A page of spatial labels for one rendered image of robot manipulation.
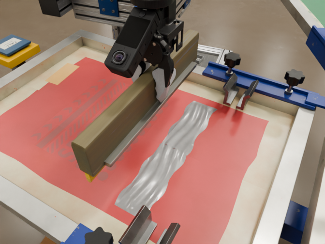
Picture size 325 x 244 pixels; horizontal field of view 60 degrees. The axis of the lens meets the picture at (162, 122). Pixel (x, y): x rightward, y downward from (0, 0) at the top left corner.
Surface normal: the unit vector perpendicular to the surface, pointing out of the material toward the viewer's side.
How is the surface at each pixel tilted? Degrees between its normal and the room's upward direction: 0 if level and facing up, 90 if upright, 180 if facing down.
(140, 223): 45
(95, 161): 90
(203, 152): 0
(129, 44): 30
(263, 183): 0
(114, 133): 90
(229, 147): 0
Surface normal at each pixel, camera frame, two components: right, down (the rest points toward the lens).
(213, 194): 0.00, -0.70
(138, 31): -0.25, -0.30
